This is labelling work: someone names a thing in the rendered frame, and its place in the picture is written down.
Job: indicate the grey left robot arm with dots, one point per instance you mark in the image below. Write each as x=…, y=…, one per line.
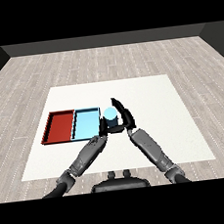
x=85, y=159

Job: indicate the red shallow open box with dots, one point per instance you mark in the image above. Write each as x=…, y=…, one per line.
x=61, y=127

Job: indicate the small blue can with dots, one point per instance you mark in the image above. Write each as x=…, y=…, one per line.
x=111, y=116

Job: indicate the light blue shallow open box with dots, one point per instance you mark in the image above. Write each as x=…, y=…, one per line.
x=86, y=123

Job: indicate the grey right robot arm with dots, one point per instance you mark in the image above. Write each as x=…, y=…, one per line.
x=154, y=151

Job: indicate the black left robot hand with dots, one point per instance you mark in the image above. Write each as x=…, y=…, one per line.
x=103, y=126

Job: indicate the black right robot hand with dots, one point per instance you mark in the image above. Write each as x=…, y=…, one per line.
x=127, y=116

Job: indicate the dark grey robot body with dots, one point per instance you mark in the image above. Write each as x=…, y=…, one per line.
x=120, y=183

